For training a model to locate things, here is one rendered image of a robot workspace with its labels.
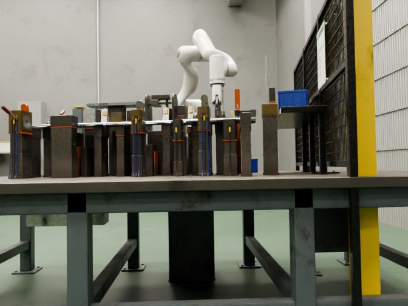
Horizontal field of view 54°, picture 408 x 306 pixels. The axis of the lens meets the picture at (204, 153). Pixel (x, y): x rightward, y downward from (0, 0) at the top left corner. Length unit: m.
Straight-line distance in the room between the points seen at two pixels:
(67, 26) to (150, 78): 2.62
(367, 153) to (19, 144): 1.71
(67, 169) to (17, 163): 0.26
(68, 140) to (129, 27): 9.49
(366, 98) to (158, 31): 9.98
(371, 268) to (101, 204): 1.09
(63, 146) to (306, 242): 1.33
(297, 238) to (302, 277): 0.15
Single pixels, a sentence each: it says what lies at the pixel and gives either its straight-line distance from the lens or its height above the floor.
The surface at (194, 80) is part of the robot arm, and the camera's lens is 2.67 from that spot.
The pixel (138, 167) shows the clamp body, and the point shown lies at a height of 0.75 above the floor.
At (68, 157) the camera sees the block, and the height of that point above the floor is 0.81.
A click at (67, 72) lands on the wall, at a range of 11.60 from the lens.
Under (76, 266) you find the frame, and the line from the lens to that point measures 1.62.
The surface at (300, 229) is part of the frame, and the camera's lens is 1.59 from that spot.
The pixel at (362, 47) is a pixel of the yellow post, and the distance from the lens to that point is 1.81.
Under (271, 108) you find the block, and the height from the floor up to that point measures 1.03.
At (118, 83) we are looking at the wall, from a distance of 11.24.
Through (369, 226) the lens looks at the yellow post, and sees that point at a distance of 1.77.
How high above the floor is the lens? 0.75
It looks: 2 degrees up
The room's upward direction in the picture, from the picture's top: 1 degrees counter-clockwise
